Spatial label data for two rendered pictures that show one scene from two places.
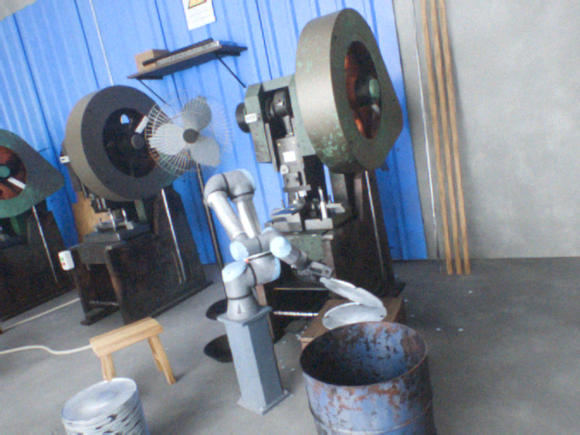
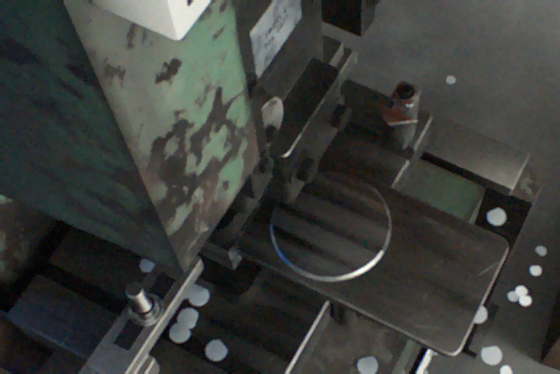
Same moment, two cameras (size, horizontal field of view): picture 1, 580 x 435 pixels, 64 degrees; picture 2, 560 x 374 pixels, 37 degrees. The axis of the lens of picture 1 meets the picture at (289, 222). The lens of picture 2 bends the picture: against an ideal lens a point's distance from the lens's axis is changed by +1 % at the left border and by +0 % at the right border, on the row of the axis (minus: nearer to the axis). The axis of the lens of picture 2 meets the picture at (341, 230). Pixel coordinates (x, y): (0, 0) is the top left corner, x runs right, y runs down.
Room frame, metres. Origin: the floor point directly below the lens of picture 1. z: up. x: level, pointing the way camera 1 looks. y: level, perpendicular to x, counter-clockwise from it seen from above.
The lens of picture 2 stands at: (2.62, 0.33, 1.53)
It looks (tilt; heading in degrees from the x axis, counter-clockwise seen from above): 64 degrees down; 266
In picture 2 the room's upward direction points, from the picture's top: straight up
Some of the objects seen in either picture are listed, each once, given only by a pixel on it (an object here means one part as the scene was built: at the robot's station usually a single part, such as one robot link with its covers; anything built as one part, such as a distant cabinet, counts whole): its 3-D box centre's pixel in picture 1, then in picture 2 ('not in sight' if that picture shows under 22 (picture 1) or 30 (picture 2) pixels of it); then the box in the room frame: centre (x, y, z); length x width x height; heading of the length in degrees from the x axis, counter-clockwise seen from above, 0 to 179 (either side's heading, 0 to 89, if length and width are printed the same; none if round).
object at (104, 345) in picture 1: (133, 361); not in sight; (2.35, 0.98, 0.16); 0.34 x 0.24 x 0.34; 120
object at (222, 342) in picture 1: (230, 349); not in sight; (2.54, 0.49, 0.04); 0.30 x 0.30 x 0.07
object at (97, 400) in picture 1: (99, 399); not in sight; (1.72, 0.89, 0.32); 0.29 x 0.29 x 0.01
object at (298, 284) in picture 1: (320, 275); not in sight; (2.72, -0.12, 0.31); 0.43 x 0.42 x 0.01; 58
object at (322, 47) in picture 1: (349, 95); not in sight; (2.62, -0.46, 1.33); 1.03 x 0.28 x 0.82; 148
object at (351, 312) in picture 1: (354, 316); not in sight; (1.94, -0.20, 0.35); 0.29 x 0.29 x 0.01
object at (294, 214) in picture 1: (293, 219); (370, 269); (2.56, -0.02, 0.72); 0.25 x 0.14 x 0.14; 148
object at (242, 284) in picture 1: (237, 277); not in sight; (2.01, 0.28, 0.62); 0.13 x 0.12 x 0.14; 114
